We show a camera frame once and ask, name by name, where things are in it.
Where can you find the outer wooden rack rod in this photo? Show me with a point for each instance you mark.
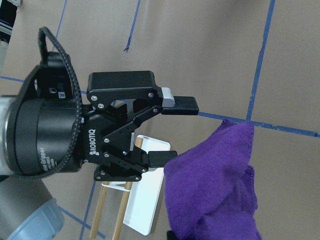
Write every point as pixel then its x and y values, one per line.
pixel 98 211

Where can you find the white rack crossbar bracket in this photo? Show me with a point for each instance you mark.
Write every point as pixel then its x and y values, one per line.
pixel 117 185

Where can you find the purple towel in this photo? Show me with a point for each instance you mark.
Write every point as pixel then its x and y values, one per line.
pixel 209 190

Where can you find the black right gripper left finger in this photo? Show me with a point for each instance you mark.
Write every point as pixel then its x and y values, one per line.
pixel 119 96

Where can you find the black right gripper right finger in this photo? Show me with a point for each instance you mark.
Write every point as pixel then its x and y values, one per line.
pixel 121 160

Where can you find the white towel rack base tray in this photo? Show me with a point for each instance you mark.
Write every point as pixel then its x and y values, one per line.
pixel 143 201

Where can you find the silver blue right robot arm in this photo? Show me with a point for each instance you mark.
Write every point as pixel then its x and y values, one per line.
pixel 43 134

